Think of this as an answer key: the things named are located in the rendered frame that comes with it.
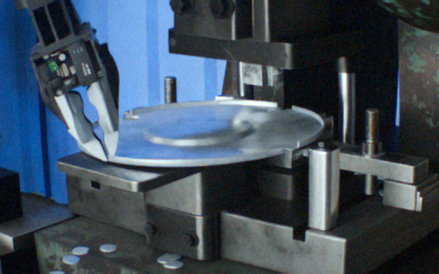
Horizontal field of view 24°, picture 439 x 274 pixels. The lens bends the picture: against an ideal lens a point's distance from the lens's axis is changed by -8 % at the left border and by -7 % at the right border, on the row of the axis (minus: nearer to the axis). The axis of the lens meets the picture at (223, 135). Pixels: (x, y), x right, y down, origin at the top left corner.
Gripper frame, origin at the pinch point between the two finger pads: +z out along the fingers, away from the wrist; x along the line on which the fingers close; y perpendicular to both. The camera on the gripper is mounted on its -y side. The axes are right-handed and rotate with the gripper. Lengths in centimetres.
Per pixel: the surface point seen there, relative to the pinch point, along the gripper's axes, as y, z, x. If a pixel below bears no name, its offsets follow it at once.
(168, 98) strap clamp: -28.0, 4.6, 8.2
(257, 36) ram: -7.2, -3.5, 20.3
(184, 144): -2.5, 3.8, 8.2
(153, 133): -7.2, 2.6, 5.4
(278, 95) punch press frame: -36.5, 12.3, 22.8
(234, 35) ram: -5.9, -4.8, 17.8
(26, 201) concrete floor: -226, 67, -52
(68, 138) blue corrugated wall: -214, 50, -28
